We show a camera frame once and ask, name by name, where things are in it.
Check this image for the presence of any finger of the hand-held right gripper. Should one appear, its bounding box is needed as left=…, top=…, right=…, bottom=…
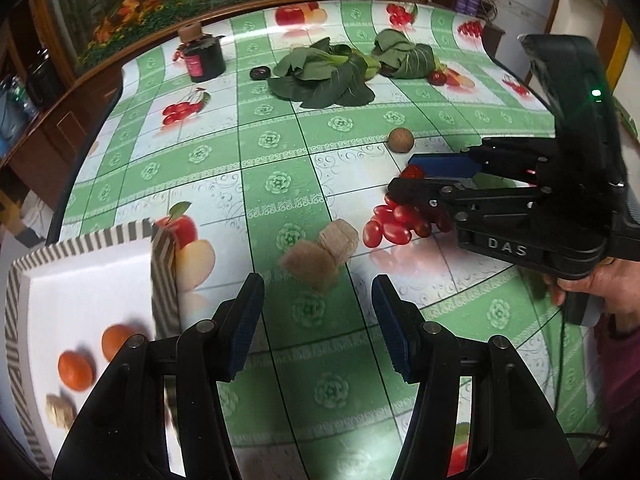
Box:
left=387, top=177, right=551, bottom=231
left=407, top=137, right=551, bottom=186

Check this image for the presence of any white striped box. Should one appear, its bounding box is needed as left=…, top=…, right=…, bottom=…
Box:
left=2, top=217, right=181, bottom=471

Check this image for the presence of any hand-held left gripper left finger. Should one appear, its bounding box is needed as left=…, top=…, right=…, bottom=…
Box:
left=52, top=271, right=266, bottom=480

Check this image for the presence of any person's maroon clothing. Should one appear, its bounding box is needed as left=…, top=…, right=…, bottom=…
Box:
left=597, top=325, right=640, bottom=441

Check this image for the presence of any black jar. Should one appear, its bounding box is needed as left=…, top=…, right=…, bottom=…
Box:
left=182, top=35, right=227, bottom=83

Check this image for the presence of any black cable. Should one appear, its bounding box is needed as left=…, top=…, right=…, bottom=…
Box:
left=552, top=305, right=616, bottom=441

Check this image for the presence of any green fruit print tablecloth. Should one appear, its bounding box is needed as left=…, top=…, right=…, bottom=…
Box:
left=47, top=0, right=616, bottom=480

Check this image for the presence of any person's right hand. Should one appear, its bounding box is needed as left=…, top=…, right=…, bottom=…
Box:
left=544, top=259, right=640, bottom=333

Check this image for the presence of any green cabbage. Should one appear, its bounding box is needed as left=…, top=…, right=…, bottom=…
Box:
left=371, top=29, right=436, bottom=80

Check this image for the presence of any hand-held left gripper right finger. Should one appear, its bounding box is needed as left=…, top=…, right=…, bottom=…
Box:
left=371, top=274, right=581, bottom=480

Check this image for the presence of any green bok choy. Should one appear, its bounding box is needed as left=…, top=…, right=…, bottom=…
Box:
left=266, top=37, right=376, bottom=110

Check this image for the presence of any brown kiwi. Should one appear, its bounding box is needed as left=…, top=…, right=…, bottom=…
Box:
left=388, top=127, right=415, bottom=153

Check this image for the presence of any orange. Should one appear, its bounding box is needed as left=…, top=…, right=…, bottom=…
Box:
left=101, top=324, right=146, bottom=363
left=57, top=350, right=95, bottom=392

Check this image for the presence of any wooden low cabinet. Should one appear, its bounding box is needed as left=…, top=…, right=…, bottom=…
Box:
left=0, top=67, right=126, bottom=196

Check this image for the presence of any tan fibrous chunk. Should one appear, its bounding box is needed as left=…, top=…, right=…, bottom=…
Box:
left=45, top=394, right=78, bottom=431
left=280, top=241, right=341, bottom=293
left=318, top=219, right=360, bottom=256

